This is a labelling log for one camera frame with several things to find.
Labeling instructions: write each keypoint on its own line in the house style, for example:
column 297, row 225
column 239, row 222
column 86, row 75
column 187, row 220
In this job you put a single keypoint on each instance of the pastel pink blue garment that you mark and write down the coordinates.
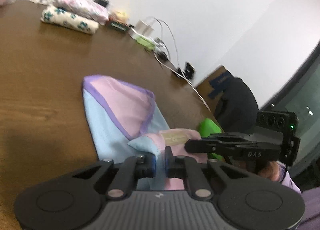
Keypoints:
column 124, row 120

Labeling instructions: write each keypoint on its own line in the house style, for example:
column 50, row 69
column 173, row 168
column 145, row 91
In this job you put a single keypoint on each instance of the dark green box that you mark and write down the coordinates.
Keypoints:
column 118, row 26

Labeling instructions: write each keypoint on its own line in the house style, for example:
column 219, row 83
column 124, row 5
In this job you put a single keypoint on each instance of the person right hand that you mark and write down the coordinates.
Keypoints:
column 271, row 170

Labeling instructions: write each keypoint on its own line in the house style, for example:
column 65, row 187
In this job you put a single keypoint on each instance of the teal floral folded cloth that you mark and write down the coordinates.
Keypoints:
column 61, row 17

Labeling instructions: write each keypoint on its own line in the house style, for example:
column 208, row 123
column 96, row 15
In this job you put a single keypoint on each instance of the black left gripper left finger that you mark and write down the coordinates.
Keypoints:
column 129, row 172

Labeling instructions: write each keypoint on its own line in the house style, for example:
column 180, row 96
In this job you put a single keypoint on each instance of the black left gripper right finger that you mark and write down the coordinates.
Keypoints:
column 190, row 171

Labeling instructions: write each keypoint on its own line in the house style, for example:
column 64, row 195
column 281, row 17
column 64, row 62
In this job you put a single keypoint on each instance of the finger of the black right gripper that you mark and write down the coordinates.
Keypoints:
column 224, row 146
column 230, row 137

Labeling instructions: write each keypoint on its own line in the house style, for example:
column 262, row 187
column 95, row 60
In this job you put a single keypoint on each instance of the green chair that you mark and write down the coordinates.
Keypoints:
column 206, row 128

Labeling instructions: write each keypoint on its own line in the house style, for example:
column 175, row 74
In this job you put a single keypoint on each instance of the green white power strip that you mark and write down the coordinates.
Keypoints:
column 146, row 42

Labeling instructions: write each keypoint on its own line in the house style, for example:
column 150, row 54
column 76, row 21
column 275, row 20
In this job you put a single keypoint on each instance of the cardboard box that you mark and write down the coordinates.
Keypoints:
column 212, row 88

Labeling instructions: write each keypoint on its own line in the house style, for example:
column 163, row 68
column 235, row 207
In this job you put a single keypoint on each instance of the pink floral folded cloth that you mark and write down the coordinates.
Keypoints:
column 85, row 8

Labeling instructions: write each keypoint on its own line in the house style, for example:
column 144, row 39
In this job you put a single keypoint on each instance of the black small device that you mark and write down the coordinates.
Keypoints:
column 103, row 3

